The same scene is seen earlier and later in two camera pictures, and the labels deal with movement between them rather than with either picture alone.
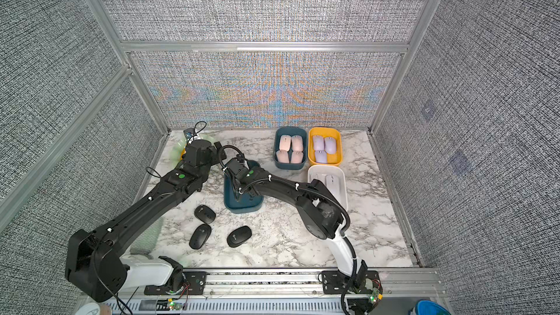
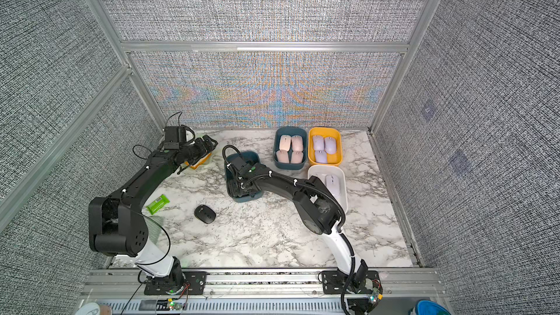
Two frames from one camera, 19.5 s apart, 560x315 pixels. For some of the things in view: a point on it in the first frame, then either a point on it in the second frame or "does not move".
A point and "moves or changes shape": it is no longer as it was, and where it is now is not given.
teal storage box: (246, 203) moves or changes shape
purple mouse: (321, 156) does not move
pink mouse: (297, 157) does not move
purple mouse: (329, 145) does not move
